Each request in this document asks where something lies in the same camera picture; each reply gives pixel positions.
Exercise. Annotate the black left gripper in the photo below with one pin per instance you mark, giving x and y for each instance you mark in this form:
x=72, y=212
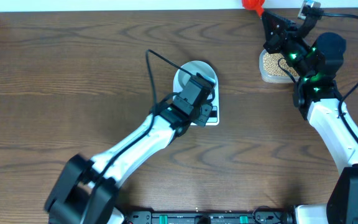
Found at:
x=204, y=109

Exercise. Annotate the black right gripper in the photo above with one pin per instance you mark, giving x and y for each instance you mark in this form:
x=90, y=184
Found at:
x=275, y=40

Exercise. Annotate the red measuring scoop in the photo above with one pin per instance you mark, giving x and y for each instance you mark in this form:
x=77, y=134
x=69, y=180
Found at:
x=254, y=5

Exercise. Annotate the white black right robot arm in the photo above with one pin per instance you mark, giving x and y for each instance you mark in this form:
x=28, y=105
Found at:
x=319, y=101

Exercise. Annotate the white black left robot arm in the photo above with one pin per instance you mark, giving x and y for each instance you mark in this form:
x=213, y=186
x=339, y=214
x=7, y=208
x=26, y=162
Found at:
x=86, y=190

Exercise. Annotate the white digital kitchen scale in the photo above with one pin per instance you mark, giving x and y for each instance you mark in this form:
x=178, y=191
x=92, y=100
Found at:
x=213, y=97

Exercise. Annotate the grey round bowl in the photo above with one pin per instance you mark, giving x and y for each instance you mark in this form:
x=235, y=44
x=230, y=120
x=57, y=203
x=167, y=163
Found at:
x=196, y=66

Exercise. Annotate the soybeans pile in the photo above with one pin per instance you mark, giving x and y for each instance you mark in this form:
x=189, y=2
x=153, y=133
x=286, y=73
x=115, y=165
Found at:
x=272, y=63

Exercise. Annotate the clear plastic soybean container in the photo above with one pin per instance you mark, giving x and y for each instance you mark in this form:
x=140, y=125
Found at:
x=273, y=79

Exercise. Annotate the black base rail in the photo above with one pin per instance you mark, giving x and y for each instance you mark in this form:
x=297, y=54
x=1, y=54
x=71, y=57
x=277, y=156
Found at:
x=260, y=215

